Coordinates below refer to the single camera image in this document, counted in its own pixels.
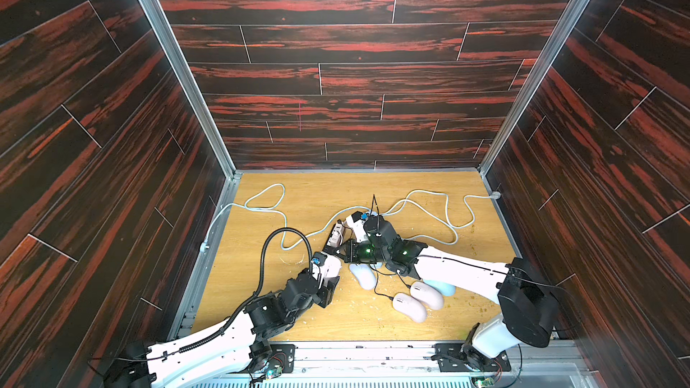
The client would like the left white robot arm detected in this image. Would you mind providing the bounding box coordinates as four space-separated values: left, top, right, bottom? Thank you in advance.
103 269 340 387

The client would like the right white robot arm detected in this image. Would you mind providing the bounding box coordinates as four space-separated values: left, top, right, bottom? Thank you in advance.
325 211 559 359

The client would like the white mouse centre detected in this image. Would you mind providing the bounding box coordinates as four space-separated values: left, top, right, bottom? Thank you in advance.
349 263 377 290

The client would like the pink mouse rear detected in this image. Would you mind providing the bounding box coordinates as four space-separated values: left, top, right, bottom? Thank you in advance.
410 281 445 311

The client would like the light blue mouse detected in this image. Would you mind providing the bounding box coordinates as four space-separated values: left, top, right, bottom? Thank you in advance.
424 280 456 297

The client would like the black power strip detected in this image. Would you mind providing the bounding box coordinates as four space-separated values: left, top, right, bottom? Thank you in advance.
326 220 345 248

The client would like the black mouse cable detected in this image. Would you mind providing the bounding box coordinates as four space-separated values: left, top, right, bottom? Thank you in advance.
371 266 411 301

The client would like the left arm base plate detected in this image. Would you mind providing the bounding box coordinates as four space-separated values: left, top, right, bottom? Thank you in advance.
247 341 296 379

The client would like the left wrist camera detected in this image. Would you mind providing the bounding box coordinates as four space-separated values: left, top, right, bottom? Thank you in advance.
311 251 342 281

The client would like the white cable left side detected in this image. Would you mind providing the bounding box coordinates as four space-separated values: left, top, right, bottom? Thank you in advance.
200 182 346 253

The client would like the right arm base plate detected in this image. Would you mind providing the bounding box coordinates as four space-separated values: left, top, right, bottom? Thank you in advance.
431 342 511 373

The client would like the aluminium frame left post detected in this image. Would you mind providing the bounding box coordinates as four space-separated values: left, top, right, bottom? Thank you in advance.
138 0 242 340

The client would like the aluminium frame post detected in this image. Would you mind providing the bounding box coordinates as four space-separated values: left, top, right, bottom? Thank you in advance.
138 0 242 340
478 0 616 330

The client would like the aluminium frame right post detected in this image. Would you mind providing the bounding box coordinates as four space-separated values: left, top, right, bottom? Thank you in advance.
478 0 616 330

